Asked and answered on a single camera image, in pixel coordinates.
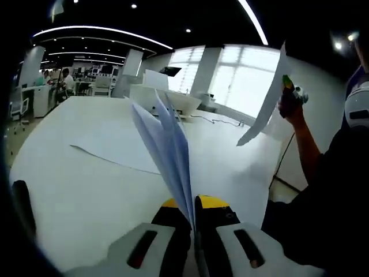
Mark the narrow window with blinds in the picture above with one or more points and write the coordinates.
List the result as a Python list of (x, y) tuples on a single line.
[(184, 69)]

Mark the curved ceiling light strip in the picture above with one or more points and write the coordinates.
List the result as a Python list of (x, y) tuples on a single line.
[(101, 28)]

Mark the small white office machine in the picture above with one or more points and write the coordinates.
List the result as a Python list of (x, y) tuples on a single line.
[(207, 98)]

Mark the long ceiling light strip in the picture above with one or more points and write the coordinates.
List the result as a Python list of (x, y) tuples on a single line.
[(254, 15)]

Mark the teal box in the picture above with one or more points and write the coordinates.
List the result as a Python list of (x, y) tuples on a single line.
[(39, 82)]

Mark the white printer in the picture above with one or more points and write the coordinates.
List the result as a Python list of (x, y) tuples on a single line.
[(184, 102)]

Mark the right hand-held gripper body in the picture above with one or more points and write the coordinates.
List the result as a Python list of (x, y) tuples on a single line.
[(301, 95)]

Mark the white printing papers stack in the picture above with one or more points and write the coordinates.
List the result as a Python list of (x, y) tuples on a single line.
[(173, 150)]

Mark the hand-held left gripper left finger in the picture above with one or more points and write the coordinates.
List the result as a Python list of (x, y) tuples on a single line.
[(161, 242)]

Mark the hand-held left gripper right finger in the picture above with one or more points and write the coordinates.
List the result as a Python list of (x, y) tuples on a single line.
[(219, 225)]

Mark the white office desk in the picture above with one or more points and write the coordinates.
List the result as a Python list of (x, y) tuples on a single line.
[(40, 101)]

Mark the person's right hand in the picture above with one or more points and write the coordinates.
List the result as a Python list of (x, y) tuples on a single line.
[(291, 108)]

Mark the white worn chest device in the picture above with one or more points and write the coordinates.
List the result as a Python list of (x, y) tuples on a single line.
[(357, 101)]

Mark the wide window with blinds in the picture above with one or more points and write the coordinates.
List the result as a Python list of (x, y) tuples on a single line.
[(242, 80)]

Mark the black screen on tripod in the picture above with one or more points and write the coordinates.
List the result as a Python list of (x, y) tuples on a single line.
[(172, 71)]

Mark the white printing paper sheet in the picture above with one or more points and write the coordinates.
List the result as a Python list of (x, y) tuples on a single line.
[(268, 109), (121, 150)]

